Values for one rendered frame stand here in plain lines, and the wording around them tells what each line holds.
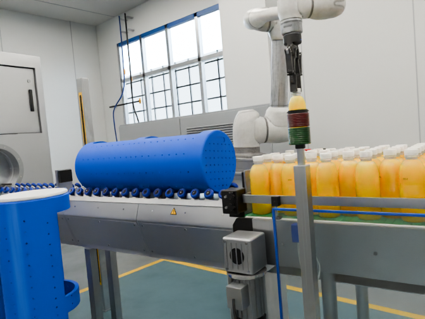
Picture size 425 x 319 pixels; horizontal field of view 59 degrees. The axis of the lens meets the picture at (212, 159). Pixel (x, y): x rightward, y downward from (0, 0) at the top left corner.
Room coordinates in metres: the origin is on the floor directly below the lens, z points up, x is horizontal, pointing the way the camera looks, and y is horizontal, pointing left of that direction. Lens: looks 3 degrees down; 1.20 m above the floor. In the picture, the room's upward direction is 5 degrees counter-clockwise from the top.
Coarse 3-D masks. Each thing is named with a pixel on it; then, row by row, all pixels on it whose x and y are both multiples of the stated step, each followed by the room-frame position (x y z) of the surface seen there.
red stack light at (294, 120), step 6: (288, 114) 1.09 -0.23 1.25; (294, 114) 1.07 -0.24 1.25; (300, 114) 1.07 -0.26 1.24; (306, 114) 1.07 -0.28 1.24; (288, 120) 1.09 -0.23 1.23; (294, 120) 1.07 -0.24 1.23; (300, 120) 1.07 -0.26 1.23; (306, 120) 1.07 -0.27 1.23; (288, 126) 1.09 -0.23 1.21; (294, 126) 1.07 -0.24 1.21; (300, 126) 1.07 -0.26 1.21; (306, 126) 1.07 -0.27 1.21
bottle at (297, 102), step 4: (296, 96) 1.59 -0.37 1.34; (300, 96) 1.59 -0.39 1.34; (292, 100) 1.59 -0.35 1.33; (296, 100) 1.58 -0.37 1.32; (300, 100) 1.58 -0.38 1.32; (304, 100) 1.60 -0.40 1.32; (288, 104) 1.61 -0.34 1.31; (292, 104) 1.58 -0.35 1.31; (296, 104) 1.58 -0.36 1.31; (300, 104) 1.57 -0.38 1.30; (304, 104) 1.58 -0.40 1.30; (288, 108) 1.61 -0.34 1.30; (292, 108) 1.58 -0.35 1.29; (296, 108) 1.58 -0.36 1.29; (300, 108) 1.57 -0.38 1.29; (304, 108) 1.58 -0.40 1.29
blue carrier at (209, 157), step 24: (96, 144) 2.08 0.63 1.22; (120, 144) 1.94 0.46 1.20; (144, 144) 1.83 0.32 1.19; (168, 144) 1.73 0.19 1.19; (192, 144) 1.64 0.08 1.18; (216, 144) 1.68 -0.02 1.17; (96, 168) 1.97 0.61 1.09; (120, 168) 1.87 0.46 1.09; (144, 168) 1.77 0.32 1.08; (168, 168) 1.69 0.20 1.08; (192, 168) 1.61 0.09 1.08; (216, 168) 1.67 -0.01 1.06; (216, 192) 1.67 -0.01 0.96
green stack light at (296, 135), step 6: (288, 132) 1.10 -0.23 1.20; (294, 132) 1.08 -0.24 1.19; (300, 132) 1.07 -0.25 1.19; (306, 132) 1.07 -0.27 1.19; (288, 138) 1.10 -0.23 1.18; (294, 138) 1.08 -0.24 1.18; (300, 138) 1.07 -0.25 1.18; (306, 138) 1.07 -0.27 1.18; (294, 144) 1.08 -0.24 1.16; (300, 144) 1.07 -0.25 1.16
